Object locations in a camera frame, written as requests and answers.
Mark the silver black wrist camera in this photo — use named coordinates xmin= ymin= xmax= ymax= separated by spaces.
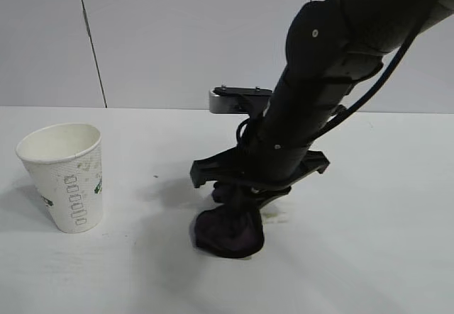
xmin=208 ymin=85 xmax=275 ymax=115

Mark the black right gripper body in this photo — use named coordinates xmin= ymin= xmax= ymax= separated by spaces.
xmin=189 ymin=129 xmax=331 ymax=189

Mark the brown liquid spill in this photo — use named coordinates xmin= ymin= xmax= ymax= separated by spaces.
xmin=260 ymin=207 xmax=290 ymax=225

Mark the black looped camera cable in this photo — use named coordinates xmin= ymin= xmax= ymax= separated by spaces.
xmin=235 ymin=117 xmax=258 ymax=150

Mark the long black arm cable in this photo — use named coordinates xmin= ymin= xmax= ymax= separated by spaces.
xmin=311 ymin=9 xmax=432 ymax=141

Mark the white printed paper cup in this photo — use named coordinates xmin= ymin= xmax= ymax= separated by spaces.
xmin=15 ymin=122 xmax=104 ymax=233

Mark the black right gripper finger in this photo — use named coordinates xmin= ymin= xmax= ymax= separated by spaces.
xmin=253 ymin=185 xmax=294 ymax=220
xmin=211 ymin=181 xmax=237 ymax=203

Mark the dark purple cloth rag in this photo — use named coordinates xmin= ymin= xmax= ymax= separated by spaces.
xmin=193 ymin=185 xmax=266 ymax=260

